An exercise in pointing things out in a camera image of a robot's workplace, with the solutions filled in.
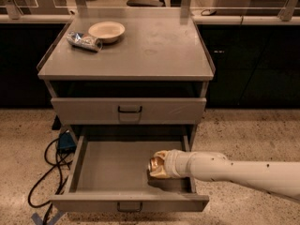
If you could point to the blue power adapter box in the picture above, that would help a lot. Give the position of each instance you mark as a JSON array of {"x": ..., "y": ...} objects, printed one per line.
[{"x": 65, "y": 142}]

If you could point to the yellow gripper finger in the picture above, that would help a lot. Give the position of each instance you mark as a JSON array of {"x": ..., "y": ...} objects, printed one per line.
[
  {"x": 160, "y": 155},
  {"x": 159, "y": 174}
]

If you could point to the black office chair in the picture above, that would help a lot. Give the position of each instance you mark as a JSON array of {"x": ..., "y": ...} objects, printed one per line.
[{"x": 146, "y": 3}]

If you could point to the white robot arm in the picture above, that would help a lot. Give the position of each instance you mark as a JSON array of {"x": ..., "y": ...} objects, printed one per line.
[{"x": 274, "y": 177}]

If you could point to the closed grey upper drawer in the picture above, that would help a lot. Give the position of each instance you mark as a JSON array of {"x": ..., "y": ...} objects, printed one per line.
[{"x": 116, "y": 110}]

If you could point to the open grey middle drawer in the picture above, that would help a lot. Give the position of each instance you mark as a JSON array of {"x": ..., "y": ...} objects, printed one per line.
[{"x": 111, "y": 175}]

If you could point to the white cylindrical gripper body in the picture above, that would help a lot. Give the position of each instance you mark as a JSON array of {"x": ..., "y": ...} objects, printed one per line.
[{"x": 172, "y": 164}]

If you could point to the grey metal drawer cabinet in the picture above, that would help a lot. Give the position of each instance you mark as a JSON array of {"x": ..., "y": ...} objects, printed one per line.
[{"x": 160, "y": 55}]

